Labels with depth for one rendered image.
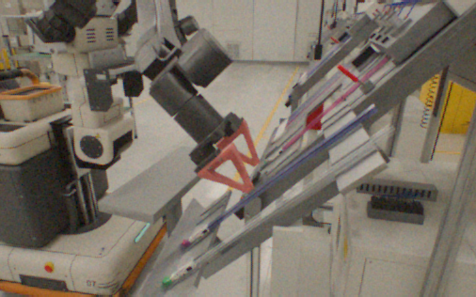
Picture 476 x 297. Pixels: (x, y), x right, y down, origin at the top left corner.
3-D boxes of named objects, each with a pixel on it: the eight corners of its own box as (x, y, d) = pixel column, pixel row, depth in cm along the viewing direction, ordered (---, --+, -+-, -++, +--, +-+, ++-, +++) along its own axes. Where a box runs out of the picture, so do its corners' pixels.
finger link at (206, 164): (270, 164, 50) (229, 119, 48) (266, 184, 43) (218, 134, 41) (239, 188, 52) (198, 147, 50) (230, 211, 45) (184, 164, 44)
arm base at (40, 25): (51, 20, 109) (23, 20, 98) (65, 4, 106) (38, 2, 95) (69, 41, 111) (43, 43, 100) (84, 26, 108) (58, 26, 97)
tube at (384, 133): (167, 287, 63) (163, 283, 63) (169, 281, 65) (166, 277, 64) (398, 132, 45) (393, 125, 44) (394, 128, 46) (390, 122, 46)
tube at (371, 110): (185, 247, 74) (182, 244, 74) (187, 243, 75) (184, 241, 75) (378, 110, 55) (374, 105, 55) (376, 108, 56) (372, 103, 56)
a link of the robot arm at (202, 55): (173, 84, 57) (134, 55, 51) (219, 37, 54) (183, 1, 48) (192, 125, 50) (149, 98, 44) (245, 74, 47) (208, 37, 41)
